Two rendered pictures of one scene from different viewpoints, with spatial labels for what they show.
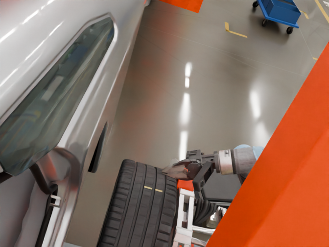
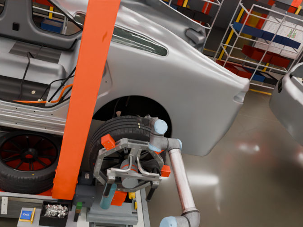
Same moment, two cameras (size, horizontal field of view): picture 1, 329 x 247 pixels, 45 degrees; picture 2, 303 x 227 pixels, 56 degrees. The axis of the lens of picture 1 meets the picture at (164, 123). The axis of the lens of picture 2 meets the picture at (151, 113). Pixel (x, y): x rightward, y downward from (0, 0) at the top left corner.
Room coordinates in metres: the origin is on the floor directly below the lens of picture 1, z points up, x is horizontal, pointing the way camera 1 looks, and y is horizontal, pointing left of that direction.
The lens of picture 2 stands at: (0.71, -1.96, 2.49)
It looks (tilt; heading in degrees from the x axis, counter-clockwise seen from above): 31 degrees down; 78
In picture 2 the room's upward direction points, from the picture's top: 20 degrees clockwise
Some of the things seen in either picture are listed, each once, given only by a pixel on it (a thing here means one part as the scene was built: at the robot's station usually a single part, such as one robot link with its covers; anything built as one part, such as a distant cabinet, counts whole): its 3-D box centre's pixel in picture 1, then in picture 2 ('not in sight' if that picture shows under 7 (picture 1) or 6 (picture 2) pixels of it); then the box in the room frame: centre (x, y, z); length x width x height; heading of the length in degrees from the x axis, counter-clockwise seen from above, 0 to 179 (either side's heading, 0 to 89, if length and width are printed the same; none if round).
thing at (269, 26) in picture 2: not in sight; (277, 49); (4.78, 5.09, 0.97); 1.50 x 0.50 x 1.95; 8
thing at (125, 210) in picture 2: not in sight; (113, 192); (1.05, -0.03, 0.32); 0.40 x 0.30 x 0.28; 6
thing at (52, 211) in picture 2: not in sight; (54, 213); (0.59, -0.51, 0.51); 0.20 x 0.14 x 0.13; 5
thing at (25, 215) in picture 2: not in sight; (25, 215); (0.39, -0.54, 0.47); 0.07 x 0.07 x 0.02; 6
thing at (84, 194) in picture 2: not in sight; (84, 189); (0.77, 0.01, 0.26); 0.42 x 0.18 x 0.35; 96
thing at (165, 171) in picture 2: not in sight; (163, 170); (1.39, -0.16, 0.85); 0.09 x 0.08 x 0.07; 6
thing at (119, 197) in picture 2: not in sight; (117, 192); (1.07, -0.16, 0.48); 0.16 x 0.12 x 0.17; 96
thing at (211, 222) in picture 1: (217, 221); (154, 181); (1.26, -0.38, 0.93); 0.09 x 0.05 x 0.05; 96
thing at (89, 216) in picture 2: not in sight; (112, 205); (1.09, -0.02, 0.13); 0.50 x 0.36 x 0.10; 6
